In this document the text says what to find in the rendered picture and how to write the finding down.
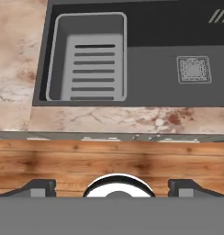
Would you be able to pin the black and white round object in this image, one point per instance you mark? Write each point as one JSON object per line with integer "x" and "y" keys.
{"x": 118, "y": 187}

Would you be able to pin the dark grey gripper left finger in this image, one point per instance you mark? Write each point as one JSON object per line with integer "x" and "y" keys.
{"x": 40, "y": 187}

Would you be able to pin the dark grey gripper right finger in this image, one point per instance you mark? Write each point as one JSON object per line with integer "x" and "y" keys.
{"x": 183, "y": 187}

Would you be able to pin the grey slotted sink basket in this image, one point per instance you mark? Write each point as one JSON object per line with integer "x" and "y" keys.
{"x": 92, "y": 61}

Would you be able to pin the dark grey kitchen sink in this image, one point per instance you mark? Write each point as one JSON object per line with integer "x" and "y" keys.
{"x": 165, "y": 55}

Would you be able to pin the square grey sink drain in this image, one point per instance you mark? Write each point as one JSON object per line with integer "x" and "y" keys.
{"x": 194, "y": 69}

